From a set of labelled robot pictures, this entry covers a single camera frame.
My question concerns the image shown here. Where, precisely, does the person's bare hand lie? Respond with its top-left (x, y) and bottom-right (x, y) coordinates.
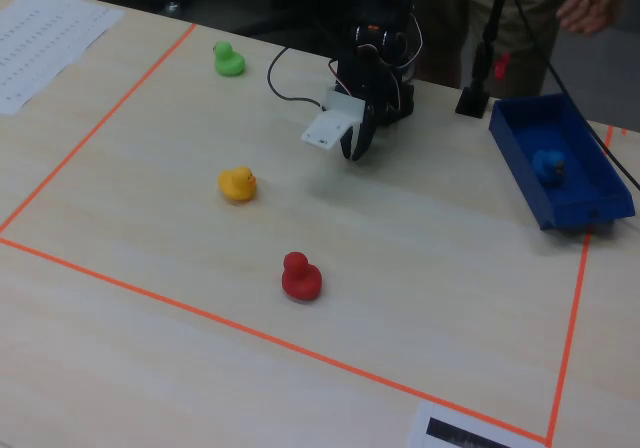
top-left (556, 0), bottom-right (629, 37)

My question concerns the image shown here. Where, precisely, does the white paper with black bar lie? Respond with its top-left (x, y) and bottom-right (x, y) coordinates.
top-left (407, 400), bottom-right (547, 448)

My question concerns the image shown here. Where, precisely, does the person in khaki trousers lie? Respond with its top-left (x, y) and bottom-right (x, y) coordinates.
top-left (384, 0), bottom-right (576, 100)

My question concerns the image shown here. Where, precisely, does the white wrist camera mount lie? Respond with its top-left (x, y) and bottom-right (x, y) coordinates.
top-left (300, 87), bottom-right (366, 153)

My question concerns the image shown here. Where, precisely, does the white printed paper sheet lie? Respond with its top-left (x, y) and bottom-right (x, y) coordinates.
top-left (0, 0), bottom-right (126, 117)

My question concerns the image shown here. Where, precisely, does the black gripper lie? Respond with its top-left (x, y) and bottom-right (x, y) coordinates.
top-left (338, 42), bottom-right (401, 163)

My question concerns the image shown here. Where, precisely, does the black camera stand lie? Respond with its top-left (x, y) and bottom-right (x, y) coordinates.
top-left (454, 0), bottom-right (517, 120)

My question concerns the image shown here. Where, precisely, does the green rubber duck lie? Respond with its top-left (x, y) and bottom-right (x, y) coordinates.
top-left (212, 41), bottom-right (247, 79)

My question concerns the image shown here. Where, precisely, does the orange tape line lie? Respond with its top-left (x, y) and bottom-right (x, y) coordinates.
top-left (545, 125), bottom-right (615, 447)
top-left (0, 236), bottom-right (550, 444)
top-left (0, 23), bottom-right (198, 234)

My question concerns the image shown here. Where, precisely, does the black camera cable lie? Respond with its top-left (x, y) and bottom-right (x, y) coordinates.
top-left (266, 46), bottom-right (326, 106)

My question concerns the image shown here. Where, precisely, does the yellow rubber duck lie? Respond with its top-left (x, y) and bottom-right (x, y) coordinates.
top-left (217, 166), bottom-right (258, 204)

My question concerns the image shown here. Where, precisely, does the blue rubber duck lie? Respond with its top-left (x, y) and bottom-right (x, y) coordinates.
top-left (530, 148), bottom-right (567, 188)

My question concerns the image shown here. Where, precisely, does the blue plastic box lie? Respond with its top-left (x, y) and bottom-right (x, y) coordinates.
top-left (488, 92), bottom-right (636, 233)

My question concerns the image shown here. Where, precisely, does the long black stand cable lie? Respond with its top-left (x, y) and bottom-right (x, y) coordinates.
top-left (508, 0), bottom-right (640, 192)

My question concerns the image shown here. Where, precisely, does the red rubber duck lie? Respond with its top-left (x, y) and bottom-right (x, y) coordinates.
top-left (280, 251), bottom-right (324, 303)

